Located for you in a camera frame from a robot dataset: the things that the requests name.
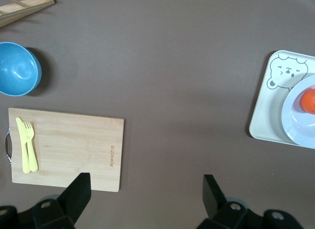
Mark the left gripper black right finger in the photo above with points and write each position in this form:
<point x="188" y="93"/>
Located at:
<point x="214" y="202"/>

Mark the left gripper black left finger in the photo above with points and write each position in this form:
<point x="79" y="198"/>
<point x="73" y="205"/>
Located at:
<point x="73" y="202"/>

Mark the lavender round plate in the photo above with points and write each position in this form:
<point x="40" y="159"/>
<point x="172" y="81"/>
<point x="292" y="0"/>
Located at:
<point x="300" y="130"/>

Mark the orange mandarin fruit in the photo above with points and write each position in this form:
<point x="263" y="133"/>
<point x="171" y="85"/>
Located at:
<point x="308" y="102"/>

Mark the bamboo cutting board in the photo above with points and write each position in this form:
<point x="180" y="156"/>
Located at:
<point x="73" y="145"/>

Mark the yellow plastic fork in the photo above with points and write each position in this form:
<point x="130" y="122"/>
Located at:
<point x="30" y="150"/>
<point x="22" y="140"/>

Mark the cream bear print tray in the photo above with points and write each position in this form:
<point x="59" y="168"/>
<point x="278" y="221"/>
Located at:
<point x="268" y="115"/>

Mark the blue bowl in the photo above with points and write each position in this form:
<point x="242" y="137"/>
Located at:
<point x="17" y="69"/>

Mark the wooden drying rack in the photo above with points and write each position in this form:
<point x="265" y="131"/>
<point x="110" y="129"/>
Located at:
<point x="24" y="7"/>

